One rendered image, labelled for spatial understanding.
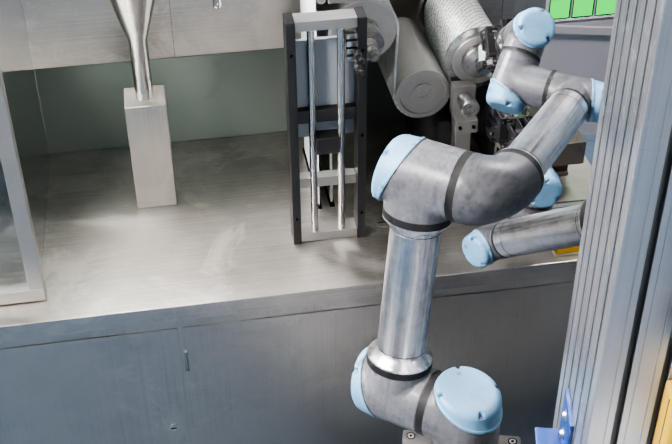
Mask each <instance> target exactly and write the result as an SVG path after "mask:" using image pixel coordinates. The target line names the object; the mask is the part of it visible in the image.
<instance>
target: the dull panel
mask: <svg viewBox="0 0 672 444"><path fill-rule="evenodd" d="M150 67H151V76H152V84H153V86H154V85H164V86H165V95H166V104H167V113H168V122H169V131H170V140H171V142H180V141H190V140H201V139H211V138H222V137H232V136H242V135H253V134H263V133H273V132H284V131H287V118H286V92H285V66H284V48H273V49H261V50H250V51H238V52H227V53H215V54H204V55H192V56H181V57H169V58H158V59H150ZM34 70H35V76H36V81H37V87H38V92H39V97H40V103H41V108H42V113H43V119H44V124H45V130H46V135H47V140H48V146H49V151H50V154H56V153H66V152H76V151H87V150H97V149H108V148H118V147H128V146H129V139H128V132H127V125H126V117H125V110H124V88H132V87H134V82H133V74H132V67H131V61H123V62H112V63H100V64H88V65H77V66H65V67H54V68H42V69H34ZM398 120H405V114H403V113H401V112H400V111H399V110H398V109H397V107H396V106H395V104H394V101H393V99H392V96H391V94H390V91H389V89H388V86H387V84H386V81H385V79H384V76H383V74H382V72H381V69H380V67H379V64H378V62H377V61H376V62H372V61H370V60H367V108H366V124H367V123H377V122H387V121H398Z"/></svg>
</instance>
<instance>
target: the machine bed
mask: <svg viewBox="0 0 672 444"><path fill-rule="evenodd" d="M403 134H408V135H411V134H410V131H409V129H408V127H407V124H406V122H405V120H398V121H387V122H377V123H367V124H366V218H365V237H360V238H358V237H357V236H353V237H344V238H335V239H326V240H316V241H307V242H302V244H296V245H294V243H293V238H292V234H291V220H290V194H289V169H288V143H287V131H284V132H273V133H263V134H253V135H242V136H232V137H222V138H211V139H201V140H190V141H180V142H171V149H172V158H173V167H174V176H175V186H176V197H177V204H176V205H167V206H158V207H148V208H138V205H137V198H136V191H135V183H134V176H133V169H132V161H131V154H130V147H129V146H128V147H118V148H108V149H97V150H87V151H76V152H66V153H56V154H50V163H49V178H48V192H47V207H46V222H45V236H44V251H43V266H42V271H43V275H44V281H45V285H46V290H47V293H46V300H40V301H31V302H22V303H13V304H4V305H0V341H8V340H16V339H25V338H34V337H42V336H51V335H59V334H68V333H76V332H85V331H93V330H102V329H110V328H119V327H128V326H136V325H145V324H153V323H162V322H170V321H179V320H187V319H196V318H204V317H213V316H222V315H230V314H239V313H247V312H256V311H264V310H273V309H281V308H290V307H299V306H307V305H316V304H324V303H333V302H341V301H350V300H358V299H367V298H375V297H382V293H383V284H384V275H385V266H386V257H387V248H388V239H389V230H390V226H389V227H380V228H377V225H376V222H379V221H385V220H384V218H383V215H382V211H383V200H381V201H379V200H377V198H375V197H373V195H372V192H371V184H372V179H373V175H374V172H375V169H376V166H377V164H378V161H379V159H380V157H381V155H382V154H383V152H384V150H385V149H386V147H387V146H388V144H389V143H390V142H391V141H392V140H393V139H394V138H396V137H397V136H399V135H403ZM591 167H592V166H591V164H590V163H589V161H588V160H587V158H586V156H584V163H582V164H573V165H568V171H569V172H568V175H567V176H559V179H560V183H561V185H562V195H561V197H560V198H559V199H558V201H557V202H563V201H573V200H582V199H587V194H588V187H589V181H590V174H591ZM481 226H483V225H480V226H469V225H463V224H459V223H456V222H452V224H451V225H450V227H449V228H447V229H446V230H444V231H442V232H441V239H440V246H439V254H438V261H437V268H436V276H435V283H434V290H433V291H435V290H444V289H452V288H461V287H469V286H478V285H487V284H495V283H504V282H512V281H521V280H529V279H538V278H546V277H555V276H563V275H572V274H576V268H577V261H578V255H569V256H561V257H554V255H553V253H552V251H546V252H540V253H534V254H528V255H522V256H516V257H510V258H504V259H499V260H497V261H495V262H494V263H493V264H492V265H488V266H486V267H484V268H477V267H475V266H473V265H472V264H470V263H469V261H468V260H467V259H466V257H465V255H464V253H463V250H462V241H463V239H464V237H465V236H467V235H468V234H470V233H471V232H473V230H474V229H478V228H480V227H481Z"/></svg>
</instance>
